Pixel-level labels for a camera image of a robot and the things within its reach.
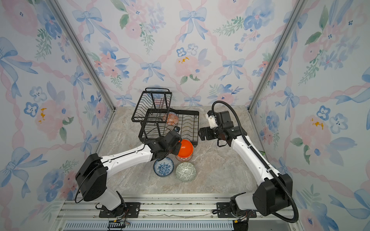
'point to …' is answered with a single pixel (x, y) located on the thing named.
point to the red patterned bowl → (172, 119)
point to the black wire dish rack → (153, 111)
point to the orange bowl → (186, 148)
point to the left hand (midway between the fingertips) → (178, 143)
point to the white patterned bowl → (184, 159)
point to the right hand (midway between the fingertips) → (205, 130)
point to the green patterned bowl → (185, 172)
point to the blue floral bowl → (164, 167)
